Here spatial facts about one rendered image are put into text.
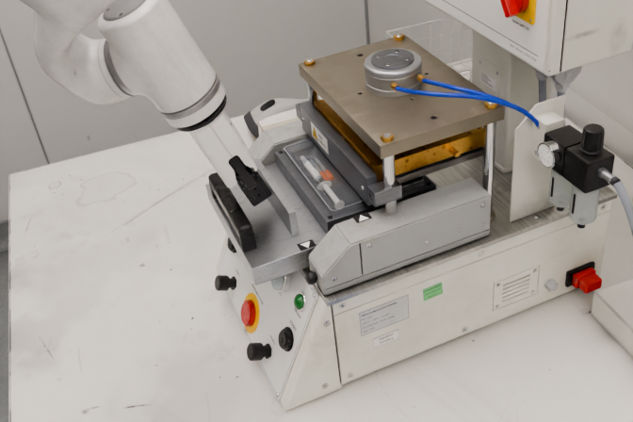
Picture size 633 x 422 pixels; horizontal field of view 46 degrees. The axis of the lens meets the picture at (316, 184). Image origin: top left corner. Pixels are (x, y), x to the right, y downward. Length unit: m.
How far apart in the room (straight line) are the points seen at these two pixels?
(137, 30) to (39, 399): 0.61
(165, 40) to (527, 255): 0.59
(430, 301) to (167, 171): 0.74
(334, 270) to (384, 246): 0.07
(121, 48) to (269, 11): 1.77
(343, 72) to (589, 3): 0.35
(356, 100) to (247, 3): 1.60
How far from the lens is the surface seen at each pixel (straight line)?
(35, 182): 1.71
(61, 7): 0.77
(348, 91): 1.04
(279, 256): 0.99
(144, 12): 0.86
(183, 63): 0.89
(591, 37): 1.00
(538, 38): 0.97
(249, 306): 1.16
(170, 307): 1.28
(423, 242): 1.00
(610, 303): 1.18
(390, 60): 1.03
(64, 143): 2.70
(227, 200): 1.03
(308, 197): 1.04
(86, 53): 0.92
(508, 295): 1.16
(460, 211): 1.00
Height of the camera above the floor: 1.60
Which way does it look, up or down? 35 degrees down
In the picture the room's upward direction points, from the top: 7 degrees counter-clockwise
